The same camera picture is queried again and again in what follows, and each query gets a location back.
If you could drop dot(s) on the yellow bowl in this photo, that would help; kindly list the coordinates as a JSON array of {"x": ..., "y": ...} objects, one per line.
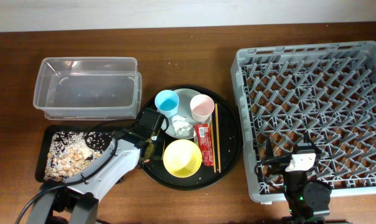
[{"x": 182, "y": 158}]

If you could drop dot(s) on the blue plastic cup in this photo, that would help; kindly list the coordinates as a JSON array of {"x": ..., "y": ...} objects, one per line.
[{"x": 167, "y": 103}]

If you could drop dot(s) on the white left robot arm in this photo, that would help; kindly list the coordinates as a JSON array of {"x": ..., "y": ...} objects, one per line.
[{"x": 83, "y": 192}]

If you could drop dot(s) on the pink plastic cup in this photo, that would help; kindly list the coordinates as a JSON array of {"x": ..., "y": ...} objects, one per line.
[{"x": 201, "y": 106}]

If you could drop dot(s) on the white tissue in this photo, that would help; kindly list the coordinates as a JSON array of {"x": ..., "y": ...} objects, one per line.
[{"x": 180, "y": 124}]

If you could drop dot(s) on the grey dishwasher rack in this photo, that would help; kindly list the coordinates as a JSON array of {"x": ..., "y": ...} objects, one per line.
[{"x": 325, "y": 90}]

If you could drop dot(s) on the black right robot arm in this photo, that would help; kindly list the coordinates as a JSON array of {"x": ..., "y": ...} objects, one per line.
[{"x": 308, "y": 200}]

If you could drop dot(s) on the wooden chopstick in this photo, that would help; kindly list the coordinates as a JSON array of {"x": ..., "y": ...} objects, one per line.
[
  {"x": 217, "y": 137},
  {"x": 213, "y": 145}
]

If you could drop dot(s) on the grey plate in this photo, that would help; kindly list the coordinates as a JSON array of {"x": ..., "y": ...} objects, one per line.
[{"x": 185, "y": 96}]

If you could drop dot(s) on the round black tray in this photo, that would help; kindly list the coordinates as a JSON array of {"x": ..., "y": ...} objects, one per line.
[{"x": 230, "y": 147}]

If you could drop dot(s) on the rice and food scraps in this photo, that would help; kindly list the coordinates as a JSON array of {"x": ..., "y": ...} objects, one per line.
[{"x": 68, "y": 157}]

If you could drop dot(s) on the black rectangular tray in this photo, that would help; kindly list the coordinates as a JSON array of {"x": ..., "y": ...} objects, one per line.
[{"x": 47, "y": 141}]

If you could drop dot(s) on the red sauce packet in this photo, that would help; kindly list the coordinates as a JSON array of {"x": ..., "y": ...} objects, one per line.
[{"x": 204, "y": 141}]

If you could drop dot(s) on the clear plastic bin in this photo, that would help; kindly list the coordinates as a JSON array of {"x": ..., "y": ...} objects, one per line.
[{"x": 88, "y": 88}]

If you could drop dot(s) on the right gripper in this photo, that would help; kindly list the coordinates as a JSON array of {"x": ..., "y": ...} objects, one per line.
[{"x": 269, "y": 150}]

